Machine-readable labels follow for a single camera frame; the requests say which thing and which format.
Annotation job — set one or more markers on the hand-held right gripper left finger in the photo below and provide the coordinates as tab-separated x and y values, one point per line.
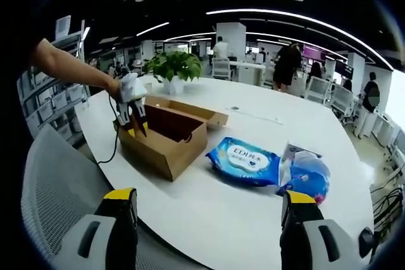
117	238

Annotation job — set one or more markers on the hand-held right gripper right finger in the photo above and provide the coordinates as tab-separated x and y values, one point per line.
300	241

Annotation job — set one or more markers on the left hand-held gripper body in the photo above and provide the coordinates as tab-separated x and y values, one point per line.
133	88

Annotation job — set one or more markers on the brown cardboard shoe box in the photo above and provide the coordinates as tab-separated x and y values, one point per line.
158	159

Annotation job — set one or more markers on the blue wet wipes soft pack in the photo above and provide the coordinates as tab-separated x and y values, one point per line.
243	159

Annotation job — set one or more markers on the person's left hand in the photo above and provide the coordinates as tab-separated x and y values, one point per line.
114	89

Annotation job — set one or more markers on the green potted plant white pot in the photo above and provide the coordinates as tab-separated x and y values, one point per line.
174	64

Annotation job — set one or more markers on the blue plastic bag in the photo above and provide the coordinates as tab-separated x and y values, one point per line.
307	175

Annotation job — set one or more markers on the black plug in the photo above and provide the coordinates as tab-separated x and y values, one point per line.
368	240

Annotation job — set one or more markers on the storage rack with white bins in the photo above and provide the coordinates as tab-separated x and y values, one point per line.
47	105

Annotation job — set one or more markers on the grey mesh office chair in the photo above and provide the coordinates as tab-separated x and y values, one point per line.
57	181

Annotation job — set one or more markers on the white office chair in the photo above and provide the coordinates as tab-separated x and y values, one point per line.
343	100
221	67
318	88

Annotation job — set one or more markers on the white office desk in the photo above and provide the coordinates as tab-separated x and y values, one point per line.
250	74

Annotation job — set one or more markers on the dark monitor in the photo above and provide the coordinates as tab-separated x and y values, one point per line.
344	67

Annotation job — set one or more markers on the purple screen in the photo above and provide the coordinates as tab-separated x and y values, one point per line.
311	53

